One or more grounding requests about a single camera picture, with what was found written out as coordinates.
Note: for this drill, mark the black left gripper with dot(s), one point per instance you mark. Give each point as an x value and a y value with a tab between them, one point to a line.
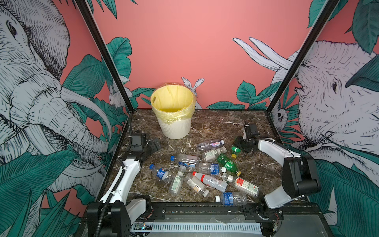
152	147

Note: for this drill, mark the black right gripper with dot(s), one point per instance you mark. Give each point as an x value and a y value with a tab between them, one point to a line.
238	142

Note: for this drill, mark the green plastic bottle yellow cap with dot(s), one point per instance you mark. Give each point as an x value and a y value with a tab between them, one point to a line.
230	165

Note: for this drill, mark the blue cap pepsi bottle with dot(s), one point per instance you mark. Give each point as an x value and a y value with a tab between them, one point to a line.
161	173

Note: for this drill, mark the bottle red green label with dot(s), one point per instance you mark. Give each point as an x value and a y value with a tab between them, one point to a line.
241	185

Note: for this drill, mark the clear bottle blue cap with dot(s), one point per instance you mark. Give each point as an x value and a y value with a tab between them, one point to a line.
188	161

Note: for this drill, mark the clear bottle green label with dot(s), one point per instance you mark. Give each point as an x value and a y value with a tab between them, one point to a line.
177	181

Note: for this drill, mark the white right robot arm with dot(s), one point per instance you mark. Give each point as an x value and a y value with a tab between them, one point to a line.
299	174

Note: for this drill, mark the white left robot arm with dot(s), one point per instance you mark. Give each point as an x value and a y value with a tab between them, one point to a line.
112	215

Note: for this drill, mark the white ribbed waste bin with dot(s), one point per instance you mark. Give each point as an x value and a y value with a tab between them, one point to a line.
176	130

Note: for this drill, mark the yellow plastic bin liner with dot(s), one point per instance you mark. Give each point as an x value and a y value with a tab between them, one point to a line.
172	103

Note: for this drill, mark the clear bottle purple label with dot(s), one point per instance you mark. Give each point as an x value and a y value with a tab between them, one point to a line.
210	144

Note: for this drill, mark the clear bottle white label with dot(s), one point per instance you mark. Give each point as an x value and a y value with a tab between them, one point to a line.
211	155

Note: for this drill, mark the clear bottle blue label centre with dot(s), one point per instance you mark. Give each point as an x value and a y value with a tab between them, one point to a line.
210	168

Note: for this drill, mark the front bottle blue label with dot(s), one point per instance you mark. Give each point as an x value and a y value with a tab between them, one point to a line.
232	199

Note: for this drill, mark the clear bottle brown label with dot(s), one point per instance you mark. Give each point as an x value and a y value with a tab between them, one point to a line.
195	184

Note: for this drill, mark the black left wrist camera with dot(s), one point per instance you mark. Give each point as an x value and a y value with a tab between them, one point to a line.
138	139

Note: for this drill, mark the white vented cable duct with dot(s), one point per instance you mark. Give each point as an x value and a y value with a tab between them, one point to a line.
193	227

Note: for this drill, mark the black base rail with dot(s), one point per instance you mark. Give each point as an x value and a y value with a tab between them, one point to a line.
161	210

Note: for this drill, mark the black left corner frame post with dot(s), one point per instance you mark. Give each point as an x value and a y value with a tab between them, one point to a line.
84	9

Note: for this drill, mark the black corner frame post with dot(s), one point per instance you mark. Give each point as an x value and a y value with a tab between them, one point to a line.
84	9
314	33

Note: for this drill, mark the black right corner frame post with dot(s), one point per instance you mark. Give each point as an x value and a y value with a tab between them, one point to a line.
314	33

